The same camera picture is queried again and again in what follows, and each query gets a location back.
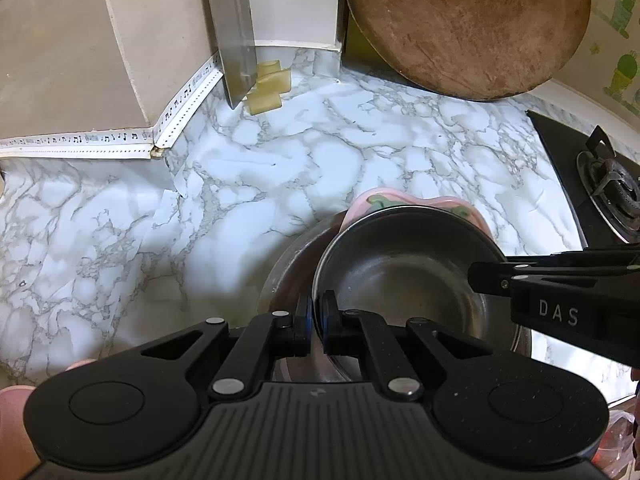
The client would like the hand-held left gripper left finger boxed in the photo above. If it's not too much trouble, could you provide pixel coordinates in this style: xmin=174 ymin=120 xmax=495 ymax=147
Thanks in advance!
xmin=141 ymin=294 xmax=312 ymax=402

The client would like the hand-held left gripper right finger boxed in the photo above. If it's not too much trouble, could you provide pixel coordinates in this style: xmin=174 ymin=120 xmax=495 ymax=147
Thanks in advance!
xmin=322 ymin=291 xmax=493 ymax=402

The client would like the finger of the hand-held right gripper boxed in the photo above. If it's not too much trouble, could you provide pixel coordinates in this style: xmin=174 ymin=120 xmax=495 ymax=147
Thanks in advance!
xmin=506 ymin=246 xmax=640 ymax=265
xmin=468 ymin=260 xmax=640 ymax=297

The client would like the large steel bowl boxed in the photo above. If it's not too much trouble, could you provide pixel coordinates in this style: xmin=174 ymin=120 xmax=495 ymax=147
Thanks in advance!
xmin=259 ymin=212 xmax=534 ymax=383

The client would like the small steel bowl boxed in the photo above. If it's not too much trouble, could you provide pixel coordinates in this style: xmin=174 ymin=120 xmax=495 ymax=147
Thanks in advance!
xmin=311 ymin=204 xmax=507 ymax=367

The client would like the white pink patterned bowl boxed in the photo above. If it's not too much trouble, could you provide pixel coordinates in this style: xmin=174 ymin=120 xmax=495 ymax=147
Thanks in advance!
xmin=345 ymin=187 xmax=496 ymax=241

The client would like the person's left hand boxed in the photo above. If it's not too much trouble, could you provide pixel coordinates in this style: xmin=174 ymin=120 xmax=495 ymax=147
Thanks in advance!
xmin=0 ymin=358 xmax=97 ymax=480

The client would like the black burner grate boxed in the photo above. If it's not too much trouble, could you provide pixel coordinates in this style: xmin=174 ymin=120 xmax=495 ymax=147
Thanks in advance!
xmin=575 ymin=126 xmax=640 ymax=242

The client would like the black gas stove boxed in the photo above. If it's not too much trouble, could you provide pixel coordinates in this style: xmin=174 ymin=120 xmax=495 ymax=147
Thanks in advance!
xmin=526 ymin=109 xmax=640 ymax=250

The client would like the red plastic bag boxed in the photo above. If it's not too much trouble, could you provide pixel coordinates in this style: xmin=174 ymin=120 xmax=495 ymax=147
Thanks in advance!
xmin=590 ymin=407 xmax=640 ymax=480

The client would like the round wooden cutting board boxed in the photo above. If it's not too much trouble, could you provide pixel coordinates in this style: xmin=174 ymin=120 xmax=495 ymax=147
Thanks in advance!
xmin=342 ymin=0 xmax=593 ymax=103

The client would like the music note edge tape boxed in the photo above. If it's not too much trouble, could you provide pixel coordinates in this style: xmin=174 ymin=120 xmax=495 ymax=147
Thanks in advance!
xmin=0 ymin=129 xmax=155 ymax=161
xmin=152 ymin=52 xmax=225 ymax=154

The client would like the steel cleaver knife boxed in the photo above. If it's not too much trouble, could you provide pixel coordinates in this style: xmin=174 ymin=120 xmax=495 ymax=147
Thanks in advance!
xmin=202 ymin=0 xmax=259 ymax=110

